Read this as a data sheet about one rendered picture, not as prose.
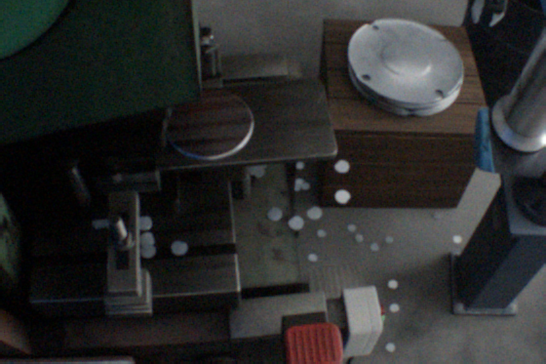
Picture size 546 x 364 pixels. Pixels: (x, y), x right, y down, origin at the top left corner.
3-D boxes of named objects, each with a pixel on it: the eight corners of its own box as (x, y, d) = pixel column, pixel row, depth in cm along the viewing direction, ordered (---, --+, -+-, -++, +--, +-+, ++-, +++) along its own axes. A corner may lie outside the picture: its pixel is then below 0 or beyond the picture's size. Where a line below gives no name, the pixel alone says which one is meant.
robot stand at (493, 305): (510, 254, 163) (573, 163, 126) (516, 315, 152) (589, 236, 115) (448, 252, 163) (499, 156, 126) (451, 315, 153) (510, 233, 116)
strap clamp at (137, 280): (149, 208, 89) (137, 168, 81) (152, 316, 79) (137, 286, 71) (109, 211, 89) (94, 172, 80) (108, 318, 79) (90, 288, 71)
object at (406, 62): (325, 43, 152) (325, 41, 152) (410, 8, 161) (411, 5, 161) (398, 122, 139) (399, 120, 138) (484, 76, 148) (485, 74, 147)
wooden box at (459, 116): (439, 104, 193) (464, 25, 164) (457, 208, 171) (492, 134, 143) (315, 101, 193) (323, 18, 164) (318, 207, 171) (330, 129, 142)
